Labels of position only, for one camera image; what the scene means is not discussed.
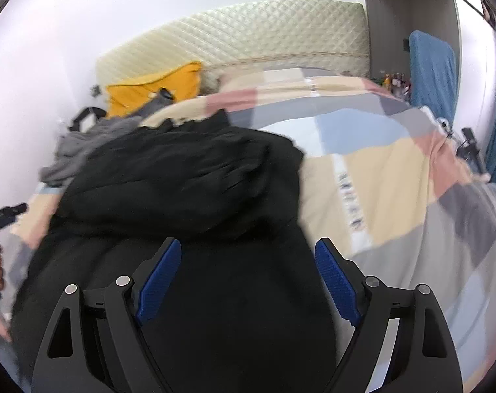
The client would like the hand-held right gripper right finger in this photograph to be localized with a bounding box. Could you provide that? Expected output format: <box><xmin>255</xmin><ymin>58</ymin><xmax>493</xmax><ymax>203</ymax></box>
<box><xmin>315</xmin><ymin>237</ymin><xmax>464</xmax><ymax>393</ymax></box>

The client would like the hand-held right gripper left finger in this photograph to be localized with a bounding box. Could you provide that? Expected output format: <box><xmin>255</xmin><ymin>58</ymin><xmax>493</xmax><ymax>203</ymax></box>
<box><xmin>31</xmin><ymin>237</ymin><xmax>182</xmax><ymax>393</ymax></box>

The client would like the black puffer jacket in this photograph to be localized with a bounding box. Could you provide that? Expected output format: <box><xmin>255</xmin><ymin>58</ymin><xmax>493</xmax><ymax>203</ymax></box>
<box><xmin>10</xmin><ymin>110</ymin><xmax>344</xmax><ymax>393</ymax></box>

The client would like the grey hoodie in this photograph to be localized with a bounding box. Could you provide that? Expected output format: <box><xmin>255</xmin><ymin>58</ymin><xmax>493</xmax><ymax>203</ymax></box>
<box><xmin>39</xmin><ymin>88</ymin><xmax>176</xmax><ymax>186</ymax></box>

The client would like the black bag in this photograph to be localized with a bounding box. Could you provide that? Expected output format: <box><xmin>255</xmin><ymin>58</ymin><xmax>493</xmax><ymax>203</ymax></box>
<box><xmin>70</xmin><ymin>106</ymin><xmax>108</xmax><ymax>132</ymax></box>

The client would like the checked pastel duvet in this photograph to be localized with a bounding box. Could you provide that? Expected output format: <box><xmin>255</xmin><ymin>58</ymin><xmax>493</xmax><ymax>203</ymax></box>
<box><xmin>0</xmin><ymin>65</ymin><xmax>496</xmax><ymax>393</ymax></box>

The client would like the yellow pillow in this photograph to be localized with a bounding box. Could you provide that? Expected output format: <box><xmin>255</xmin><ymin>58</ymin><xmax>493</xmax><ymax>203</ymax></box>
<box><xmin>106</xmin><ymin>62</ymin><xmax>203</xmax><ymax>118</ymax></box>

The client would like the row of small bottles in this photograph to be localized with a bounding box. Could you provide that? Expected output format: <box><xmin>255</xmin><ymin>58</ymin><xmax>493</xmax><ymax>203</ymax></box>
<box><xmin>380</xmin><ymin>71</ymin><xmax>413</xmax><ymax>100</ymax></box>

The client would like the blue cloth-covered chair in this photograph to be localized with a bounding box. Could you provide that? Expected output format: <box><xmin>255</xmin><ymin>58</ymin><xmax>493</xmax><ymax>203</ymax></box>
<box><xmin>407</xmin><ymin>30</ymin><xmax>458</xmax><ymax>122</ymax></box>

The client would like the cream quilted headboard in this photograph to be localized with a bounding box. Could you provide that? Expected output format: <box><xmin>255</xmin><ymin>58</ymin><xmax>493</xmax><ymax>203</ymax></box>
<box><xmin>96</xmin><ymin>0</ymin><xmax>370</xmax><ymax>96</ymax></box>

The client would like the grey and white wardrobe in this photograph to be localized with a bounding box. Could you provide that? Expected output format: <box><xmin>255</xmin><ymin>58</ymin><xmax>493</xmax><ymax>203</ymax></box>
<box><xmin>360</xmin><ymin>0</ymin><xmax>496</xmax><ymax>165</ymax></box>

